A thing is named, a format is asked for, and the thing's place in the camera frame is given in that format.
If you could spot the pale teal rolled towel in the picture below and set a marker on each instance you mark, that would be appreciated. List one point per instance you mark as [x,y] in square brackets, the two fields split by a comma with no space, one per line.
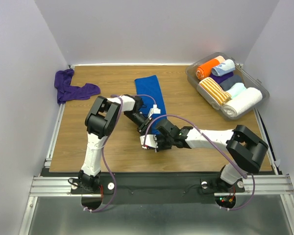
[236,89]

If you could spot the purple rolled towel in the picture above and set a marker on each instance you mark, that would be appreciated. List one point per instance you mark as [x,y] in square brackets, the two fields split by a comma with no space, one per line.
[220,79]

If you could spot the clear plastic bin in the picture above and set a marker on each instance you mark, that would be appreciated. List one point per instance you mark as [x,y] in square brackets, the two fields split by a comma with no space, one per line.
[246,79]

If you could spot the orange striped rolled towel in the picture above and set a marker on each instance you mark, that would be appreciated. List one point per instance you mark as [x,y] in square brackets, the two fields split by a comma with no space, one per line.
[215,90]

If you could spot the light blue patterned rolled towel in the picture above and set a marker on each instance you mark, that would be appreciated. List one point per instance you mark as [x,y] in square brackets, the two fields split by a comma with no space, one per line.
[223,68]

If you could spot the white rolled towel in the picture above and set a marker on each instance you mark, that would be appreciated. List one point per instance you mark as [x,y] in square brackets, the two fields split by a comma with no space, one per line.
[242,102]

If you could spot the dark grey rolled towel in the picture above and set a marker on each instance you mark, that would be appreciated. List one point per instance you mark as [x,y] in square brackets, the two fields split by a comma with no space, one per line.
[228,83]

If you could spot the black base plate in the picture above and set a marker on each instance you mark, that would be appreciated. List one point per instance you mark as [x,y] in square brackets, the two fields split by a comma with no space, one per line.
[158,188]

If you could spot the aluminium frame rail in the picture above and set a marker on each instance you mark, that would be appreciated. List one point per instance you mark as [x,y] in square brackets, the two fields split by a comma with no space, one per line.
[264,185]

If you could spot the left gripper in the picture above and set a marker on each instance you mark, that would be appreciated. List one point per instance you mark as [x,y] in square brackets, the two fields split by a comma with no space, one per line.
[142,128]

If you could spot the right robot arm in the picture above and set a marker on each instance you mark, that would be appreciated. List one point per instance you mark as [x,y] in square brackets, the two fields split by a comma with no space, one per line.
[246,148]

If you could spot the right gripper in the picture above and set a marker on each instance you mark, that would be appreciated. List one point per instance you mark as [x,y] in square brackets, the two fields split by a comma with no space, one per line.
[159,148]

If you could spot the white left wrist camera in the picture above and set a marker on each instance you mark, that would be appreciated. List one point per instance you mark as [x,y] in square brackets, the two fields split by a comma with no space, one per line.
[154,111]

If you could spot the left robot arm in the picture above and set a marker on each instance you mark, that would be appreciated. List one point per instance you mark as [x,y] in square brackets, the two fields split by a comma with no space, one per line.
[100,123]

